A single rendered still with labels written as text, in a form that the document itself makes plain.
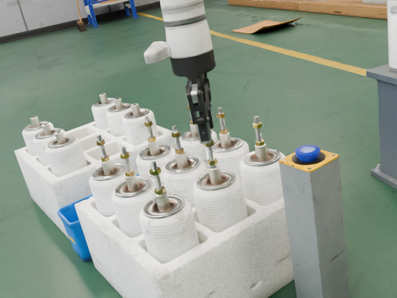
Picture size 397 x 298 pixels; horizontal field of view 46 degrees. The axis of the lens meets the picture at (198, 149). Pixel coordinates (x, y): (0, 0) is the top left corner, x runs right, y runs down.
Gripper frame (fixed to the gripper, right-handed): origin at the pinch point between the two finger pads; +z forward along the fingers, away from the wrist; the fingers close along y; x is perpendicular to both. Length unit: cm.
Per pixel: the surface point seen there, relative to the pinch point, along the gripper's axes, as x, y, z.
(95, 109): 43, 64, 12
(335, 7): -81, 311, 31
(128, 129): 28, 46, 14
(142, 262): 13.8, -13.3, 17.8
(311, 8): -67, 343, 33
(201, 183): 2.7, -0.9, 10.4
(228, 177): -2.5, 0.0, 10.4
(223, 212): -0.9, -4.8, 15.0
